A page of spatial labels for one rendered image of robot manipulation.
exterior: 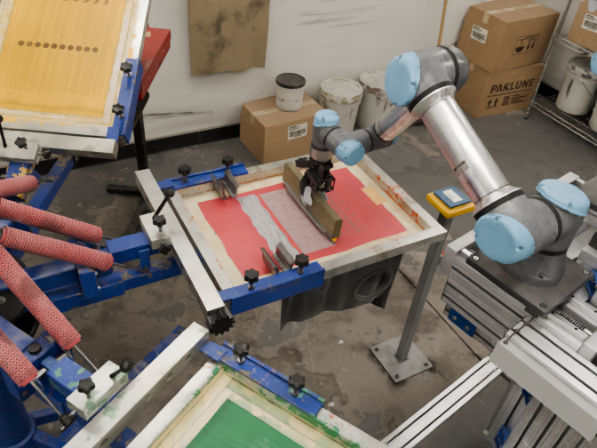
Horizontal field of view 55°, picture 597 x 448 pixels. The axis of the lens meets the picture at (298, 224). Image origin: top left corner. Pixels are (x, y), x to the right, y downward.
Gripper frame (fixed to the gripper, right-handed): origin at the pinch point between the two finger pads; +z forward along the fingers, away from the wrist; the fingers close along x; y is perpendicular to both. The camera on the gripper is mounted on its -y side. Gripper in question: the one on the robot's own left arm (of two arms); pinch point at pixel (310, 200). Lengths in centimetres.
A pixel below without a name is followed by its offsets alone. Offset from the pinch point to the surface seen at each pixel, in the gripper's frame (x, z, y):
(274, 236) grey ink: -17.4, 4.2, 7.7
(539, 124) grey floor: 300, 105, -125
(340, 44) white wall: 140, 49, -196
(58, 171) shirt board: -73, 10, -59
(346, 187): 20.3, 5.2, -7.3
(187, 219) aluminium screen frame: -41.2, 1.5, -7.8
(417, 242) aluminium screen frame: 23.3, 0.6, 30.9
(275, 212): -10.9, 5.0, -4.1
